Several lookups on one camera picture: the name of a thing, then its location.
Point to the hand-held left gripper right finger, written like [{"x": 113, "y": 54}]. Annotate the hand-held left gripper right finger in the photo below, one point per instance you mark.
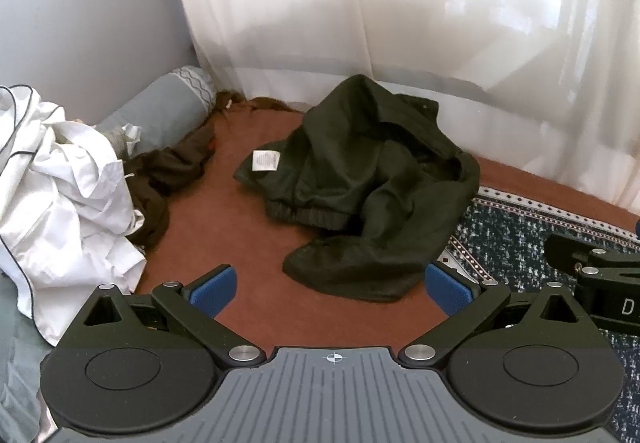
[{"x": 450, "y": 292}]

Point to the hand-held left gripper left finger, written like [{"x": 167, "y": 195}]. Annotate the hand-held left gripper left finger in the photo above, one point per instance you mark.
[{"x": 215, "y": 292}]

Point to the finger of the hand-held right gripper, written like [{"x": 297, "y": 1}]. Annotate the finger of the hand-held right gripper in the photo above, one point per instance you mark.
[{"x": 570, "y": 250}]

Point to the dark green pants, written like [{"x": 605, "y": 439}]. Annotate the dark green pants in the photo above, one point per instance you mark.
[{"x": 375, "y": 173}]

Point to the blue patterned mat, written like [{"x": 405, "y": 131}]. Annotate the blue patterned mat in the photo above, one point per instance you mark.
[{"x": 520, "y": 233}]

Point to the brown bedsheet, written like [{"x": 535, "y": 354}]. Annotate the brown bedsheet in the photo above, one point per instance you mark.
[{"x": 225, "y": 233}]

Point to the dark brown cloth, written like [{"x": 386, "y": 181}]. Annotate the dark brown cloth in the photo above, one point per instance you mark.
[{"x": 155, "y": 178}]

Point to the white crumpled garment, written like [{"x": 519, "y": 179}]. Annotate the white crumpled garment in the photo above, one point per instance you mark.
[{"x": 65, "y": 203}]

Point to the grey bolster pillow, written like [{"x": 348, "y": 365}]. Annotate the grey bolster pillow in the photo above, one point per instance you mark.
[{"x": 160, "y": 108}]

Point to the grey-green blanket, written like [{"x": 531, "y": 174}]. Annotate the grey-green blanket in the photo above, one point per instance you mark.
[{"x": 20, "y": 373}]

